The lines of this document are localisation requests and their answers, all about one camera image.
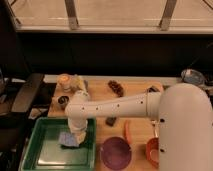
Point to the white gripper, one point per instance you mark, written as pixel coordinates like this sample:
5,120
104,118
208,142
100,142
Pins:
78,127

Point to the blue sponge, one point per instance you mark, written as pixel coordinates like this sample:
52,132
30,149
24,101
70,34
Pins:
68,139

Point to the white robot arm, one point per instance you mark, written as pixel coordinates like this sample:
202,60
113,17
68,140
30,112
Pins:
185,116

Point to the green plastic tray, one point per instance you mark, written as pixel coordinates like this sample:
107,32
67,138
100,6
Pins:
45,153

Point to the small dark metal cup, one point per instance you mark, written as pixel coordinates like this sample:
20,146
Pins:
63,101

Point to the black rectangular block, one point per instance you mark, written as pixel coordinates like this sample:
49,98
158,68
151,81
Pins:
110,121

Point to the orange lidded jar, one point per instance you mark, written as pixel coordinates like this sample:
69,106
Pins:
64,80

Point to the brown grape bunch toy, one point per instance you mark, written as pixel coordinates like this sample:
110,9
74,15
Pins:
116,88

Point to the black chair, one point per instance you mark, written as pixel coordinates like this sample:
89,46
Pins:
14,111

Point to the orange pan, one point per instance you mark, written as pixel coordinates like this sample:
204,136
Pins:
152,146

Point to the grey round bowl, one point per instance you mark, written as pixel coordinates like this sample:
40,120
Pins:
192,76

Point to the purple bowl with orange handle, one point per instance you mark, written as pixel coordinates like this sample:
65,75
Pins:
115,153

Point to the black handled brush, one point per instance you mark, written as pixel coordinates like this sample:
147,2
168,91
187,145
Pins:
153,89

